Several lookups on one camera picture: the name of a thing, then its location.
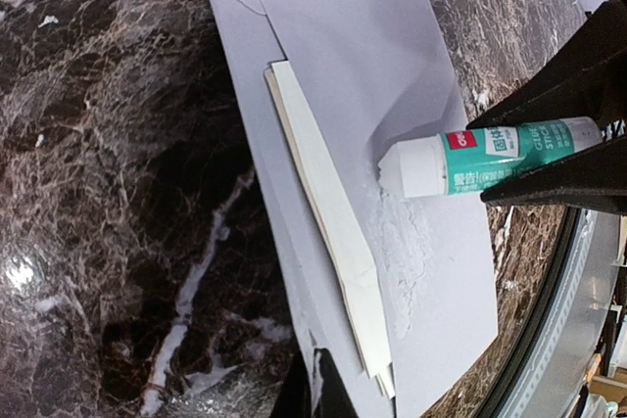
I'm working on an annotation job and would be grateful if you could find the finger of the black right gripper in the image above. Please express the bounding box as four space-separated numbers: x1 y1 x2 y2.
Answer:
480 136 626 215
467 0 626 129

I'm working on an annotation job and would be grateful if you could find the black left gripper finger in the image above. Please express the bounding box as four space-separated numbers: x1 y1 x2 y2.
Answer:
281 348 357 417

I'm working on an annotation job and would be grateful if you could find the small white-capped glue bottle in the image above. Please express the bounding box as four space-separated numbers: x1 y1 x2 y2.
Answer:
378 116 603 199

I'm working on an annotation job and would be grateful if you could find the grey paper envelope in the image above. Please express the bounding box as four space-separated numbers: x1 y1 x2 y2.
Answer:
210 0 498 417

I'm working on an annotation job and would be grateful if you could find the black front rail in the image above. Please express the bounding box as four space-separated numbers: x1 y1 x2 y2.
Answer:
475 208 582 418

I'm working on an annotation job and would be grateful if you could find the white slotted cable duct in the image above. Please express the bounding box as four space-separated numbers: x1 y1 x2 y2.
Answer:
495 210 598 417

